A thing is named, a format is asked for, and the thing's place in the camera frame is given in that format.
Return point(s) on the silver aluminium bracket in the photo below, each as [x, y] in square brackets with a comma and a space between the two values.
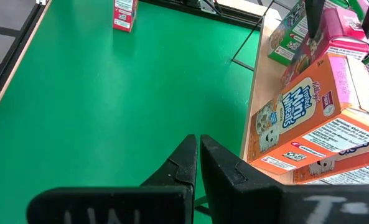
[41, 2]

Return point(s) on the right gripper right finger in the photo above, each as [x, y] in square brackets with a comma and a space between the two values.
[265, 205]

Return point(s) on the black aluminium table frame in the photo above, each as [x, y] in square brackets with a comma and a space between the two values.
[234, 18]

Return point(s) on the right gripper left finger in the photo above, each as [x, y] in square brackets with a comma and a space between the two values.
[125, 205]

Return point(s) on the red Froot Loops cereal box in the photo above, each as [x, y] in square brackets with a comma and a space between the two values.
[125, 15]
[343, 34]

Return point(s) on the green table mat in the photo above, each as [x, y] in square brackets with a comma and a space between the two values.
[109, 109]

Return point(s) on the orange Frosted Mini-Wheats cereal box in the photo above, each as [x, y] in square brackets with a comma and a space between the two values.
[343, 168]
[296, 118]

